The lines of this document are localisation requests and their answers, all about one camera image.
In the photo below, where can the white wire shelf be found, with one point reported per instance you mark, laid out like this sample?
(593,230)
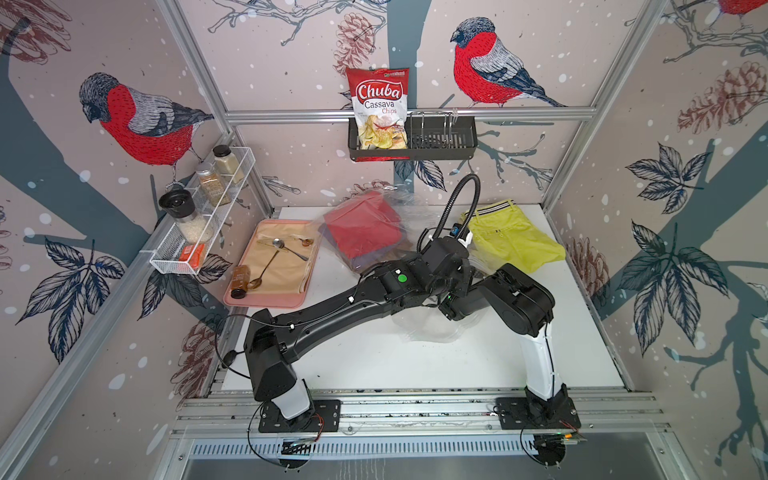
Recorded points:
(164,259)

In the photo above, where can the pink tray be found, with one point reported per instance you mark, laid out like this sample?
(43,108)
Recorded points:
(269,301)

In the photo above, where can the spice jar rear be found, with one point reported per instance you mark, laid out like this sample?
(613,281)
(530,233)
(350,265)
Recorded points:
(227,164)

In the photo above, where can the spice jar middle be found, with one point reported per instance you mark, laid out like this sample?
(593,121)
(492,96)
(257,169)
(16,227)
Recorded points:
(212,185)

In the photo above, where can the red garment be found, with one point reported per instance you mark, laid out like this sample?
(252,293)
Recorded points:
(363,225)

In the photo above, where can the metal spoon on tray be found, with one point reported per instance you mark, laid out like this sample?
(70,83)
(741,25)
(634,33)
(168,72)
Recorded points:
(280,245)

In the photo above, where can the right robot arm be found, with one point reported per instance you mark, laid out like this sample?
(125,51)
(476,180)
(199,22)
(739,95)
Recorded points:
(527,308)

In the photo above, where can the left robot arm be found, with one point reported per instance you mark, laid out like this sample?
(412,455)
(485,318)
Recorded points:
(274,343)

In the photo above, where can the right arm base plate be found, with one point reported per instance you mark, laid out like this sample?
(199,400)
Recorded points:
(517,413)

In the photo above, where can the tan cloth on tray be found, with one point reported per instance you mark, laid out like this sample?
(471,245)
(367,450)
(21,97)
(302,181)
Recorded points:
(287,275)

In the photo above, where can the clear plastic vacuum bag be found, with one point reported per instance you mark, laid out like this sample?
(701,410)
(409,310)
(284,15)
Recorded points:
(423,323)

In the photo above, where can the Chuba cassava chips bag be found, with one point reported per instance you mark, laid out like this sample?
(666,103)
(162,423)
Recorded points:
(380,104)

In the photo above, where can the black wire basket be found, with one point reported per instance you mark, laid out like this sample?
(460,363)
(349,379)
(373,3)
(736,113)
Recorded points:
(441,138)

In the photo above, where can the black plastic spoon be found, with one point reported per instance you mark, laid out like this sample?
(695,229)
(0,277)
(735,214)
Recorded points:
(229,358)

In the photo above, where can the black lid spice jar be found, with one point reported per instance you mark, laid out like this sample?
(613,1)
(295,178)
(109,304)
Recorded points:
(180,205)

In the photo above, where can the yellow green garment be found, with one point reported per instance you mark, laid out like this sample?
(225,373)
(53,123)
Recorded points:
(503,234)

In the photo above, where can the purple folded garment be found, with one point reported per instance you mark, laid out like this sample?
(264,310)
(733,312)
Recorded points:
(361,263)

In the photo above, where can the small orange box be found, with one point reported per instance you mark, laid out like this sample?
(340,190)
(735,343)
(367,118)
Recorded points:
(193,255)

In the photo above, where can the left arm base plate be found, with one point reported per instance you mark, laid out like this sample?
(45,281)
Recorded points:
(323,416)

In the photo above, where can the brown spoon on tray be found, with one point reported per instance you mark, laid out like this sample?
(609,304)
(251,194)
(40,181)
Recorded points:
(256,283)

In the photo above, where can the amber bottle on tray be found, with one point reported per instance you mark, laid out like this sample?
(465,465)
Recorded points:
(240,282)

